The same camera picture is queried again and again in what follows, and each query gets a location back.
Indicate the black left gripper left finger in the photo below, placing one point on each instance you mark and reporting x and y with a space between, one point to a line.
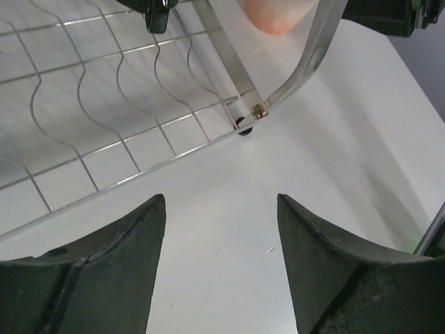
100 283

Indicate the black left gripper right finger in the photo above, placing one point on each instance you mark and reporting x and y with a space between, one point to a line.
342 283

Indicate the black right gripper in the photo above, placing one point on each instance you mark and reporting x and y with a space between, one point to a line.
397 18

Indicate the pink ceramic mug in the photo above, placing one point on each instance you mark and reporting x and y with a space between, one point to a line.
276 17

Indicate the stainless steel dish rack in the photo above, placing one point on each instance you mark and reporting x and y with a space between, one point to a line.
97 115

